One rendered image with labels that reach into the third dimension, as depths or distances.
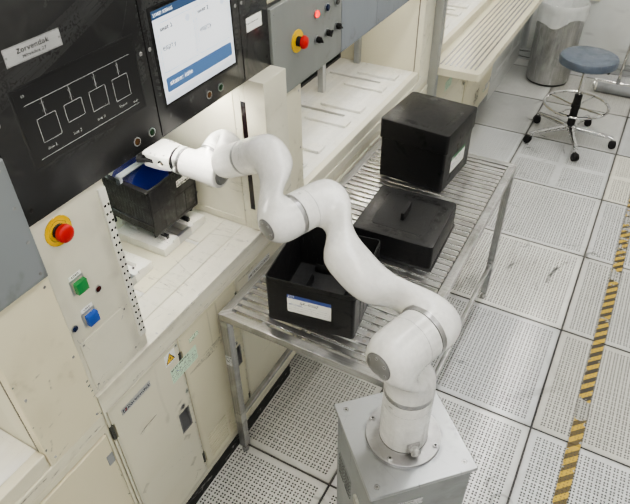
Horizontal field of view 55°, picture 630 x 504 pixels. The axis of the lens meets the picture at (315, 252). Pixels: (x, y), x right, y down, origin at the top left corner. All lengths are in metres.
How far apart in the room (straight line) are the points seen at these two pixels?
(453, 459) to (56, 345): 0.97
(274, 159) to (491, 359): 1.73
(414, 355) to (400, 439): 0.33
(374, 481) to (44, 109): 1.08
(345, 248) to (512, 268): 2.08
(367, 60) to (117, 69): 2.06
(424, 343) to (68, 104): 0.84
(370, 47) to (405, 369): 2.22
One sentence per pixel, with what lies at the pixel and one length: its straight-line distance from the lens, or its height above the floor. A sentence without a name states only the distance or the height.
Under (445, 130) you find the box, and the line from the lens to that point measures 2.32.
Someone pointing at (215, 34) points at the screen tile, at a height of 1.57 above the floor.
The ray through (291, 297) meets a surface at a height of 0.87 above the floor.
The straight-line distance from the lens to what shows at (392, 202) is 2.16.
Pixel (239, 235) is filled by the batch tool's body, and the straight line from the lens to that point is 2.01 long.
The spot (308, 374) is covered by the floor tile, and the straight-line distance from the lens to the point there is 2.69.
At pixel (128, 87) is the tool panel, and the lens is 1.38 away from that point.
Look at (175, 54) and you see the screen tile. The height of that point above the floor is 1.57.
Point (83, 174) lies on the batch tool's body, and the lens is 1.33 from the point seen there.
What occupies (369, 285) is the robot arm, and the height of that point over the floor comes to 1.21.
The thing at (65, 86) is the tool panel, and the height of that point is 1.62.
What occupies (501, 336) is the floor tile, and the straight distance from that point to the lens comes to 2.94.
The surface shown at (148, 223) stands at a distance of 1.91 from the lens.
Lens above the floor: 2.09
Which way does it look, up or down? 40 degrees down
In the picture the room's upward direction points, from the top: 1 degrees counter-clockwise
